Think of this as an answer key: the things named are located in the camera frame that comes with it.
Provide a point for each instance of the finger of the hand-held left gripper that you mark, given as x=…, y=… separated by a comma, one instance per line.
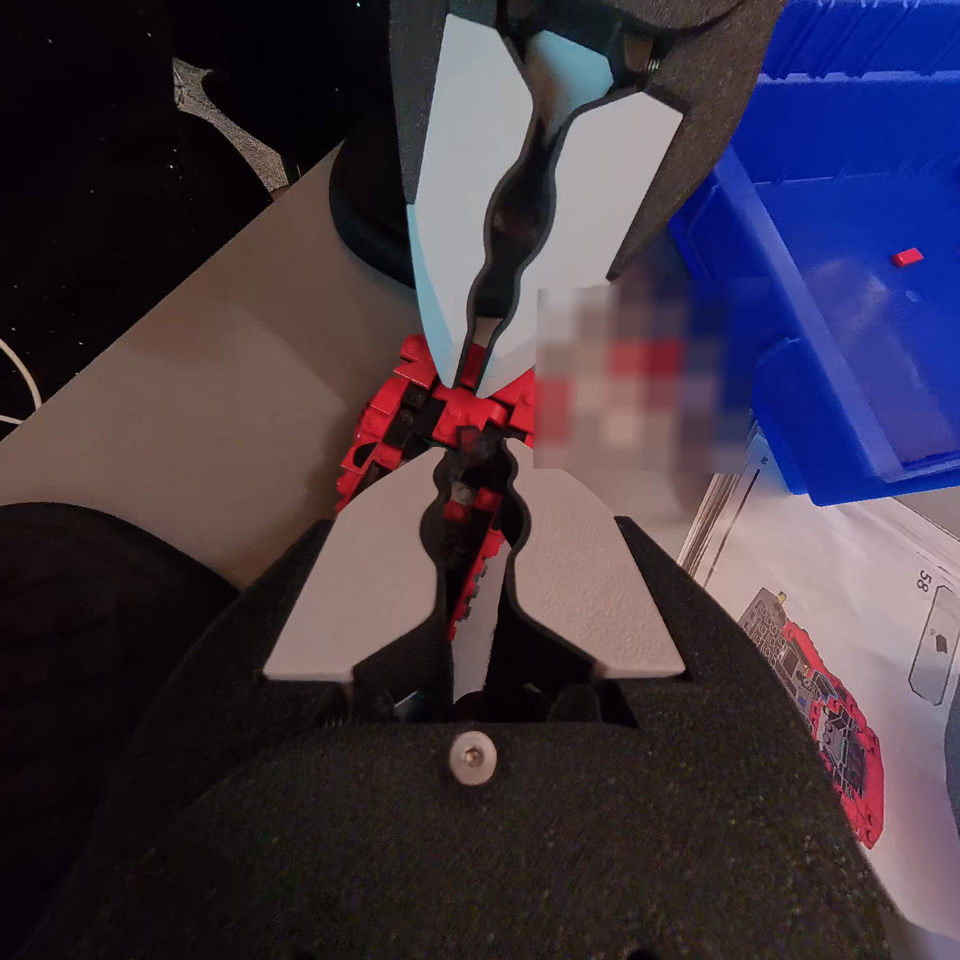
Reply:
x=457, y=150
x=607, y=187

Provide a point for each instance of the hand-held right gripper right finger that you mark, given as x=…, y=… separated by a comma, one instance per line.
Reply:
x=592, y=585

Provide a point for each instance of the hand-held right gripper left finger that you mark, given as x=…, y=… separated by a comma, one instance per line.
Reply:
x=360, y=585

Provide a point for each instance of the red toy brick car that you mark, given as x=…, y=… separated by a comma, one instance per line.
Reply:
x=386, y=409

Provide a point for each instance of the blue plastic bin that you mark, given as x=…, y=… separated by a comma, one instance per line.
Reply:
x=825, y=337

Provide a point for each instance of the brick instruction booklet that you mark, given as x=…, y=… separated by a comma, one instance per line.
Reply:
x=825, y=562

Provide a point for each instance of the scattered small red bricks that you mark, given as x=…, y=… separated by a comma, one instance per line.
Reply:
x=907, y=257

